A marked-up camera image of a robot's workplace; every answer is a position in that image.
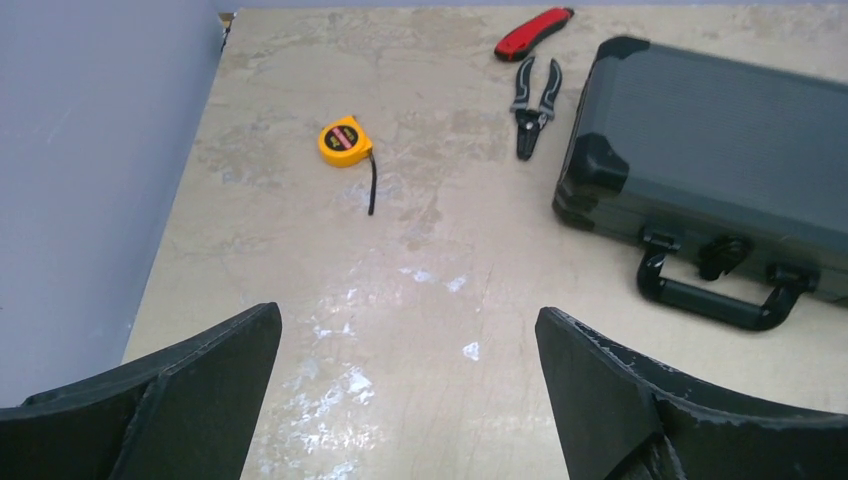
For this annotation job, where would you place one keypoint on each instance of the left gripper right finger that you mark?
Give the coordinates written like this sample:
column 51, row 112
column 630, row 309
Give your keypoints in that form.
column 620, row 414

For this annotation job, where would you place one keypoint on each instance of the yellow tape measure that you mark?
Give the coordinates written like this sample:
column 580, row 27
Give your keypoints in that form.
column 344, row 143

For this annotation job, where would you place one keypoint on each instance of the black pliers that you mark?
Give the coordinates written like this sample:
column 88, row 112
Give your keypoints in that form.
column 530, row 122

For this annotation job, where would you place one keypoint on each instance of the black poker set case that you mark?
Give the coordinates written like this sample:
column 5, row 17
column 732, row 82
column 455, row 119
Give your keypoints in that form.
column 730, row 176

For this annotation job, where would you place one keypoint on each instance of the red handled knife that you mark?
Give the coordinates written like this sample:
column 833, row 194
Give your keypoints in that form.
column 520, row 42

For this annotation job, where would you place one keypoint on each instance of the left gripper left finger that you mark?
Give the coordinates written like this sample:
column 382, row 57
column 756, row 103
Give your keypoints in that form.
column 188, row 411

